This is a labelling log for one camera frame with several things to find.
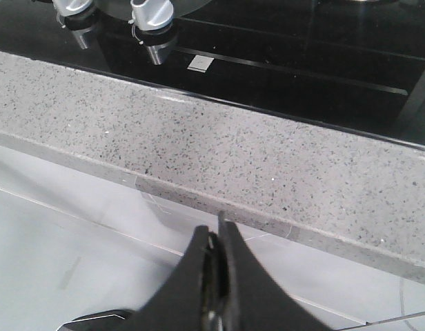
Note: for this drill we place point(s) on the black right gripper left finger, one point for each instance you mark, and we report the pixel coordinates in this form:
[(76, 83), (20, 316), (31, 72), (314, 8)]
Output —
[(181, 303)]

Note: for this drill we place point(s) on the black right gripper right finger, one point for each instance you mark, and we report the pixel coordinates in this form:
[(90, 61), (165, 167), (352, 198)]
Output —
[(254, 301)]

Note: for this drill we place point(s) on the black glass cooktop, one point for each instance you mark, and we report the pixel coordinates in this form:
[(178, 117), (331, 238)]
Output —
[(355, 66)]

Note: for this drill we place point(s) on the right silver stove knob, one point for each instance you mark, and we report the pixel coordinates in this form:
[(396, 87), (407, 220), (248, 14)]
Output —
[(151, 15)]

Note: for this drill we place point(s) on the silver stove knob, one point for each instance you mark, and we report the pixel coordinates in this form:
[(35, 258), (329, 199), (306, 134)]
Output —
[(67, 8), (151, 15)]

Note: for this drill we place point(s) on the left silver stove knob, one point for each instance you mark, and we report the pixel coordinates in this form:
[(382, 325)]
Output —
[(67, 8)]

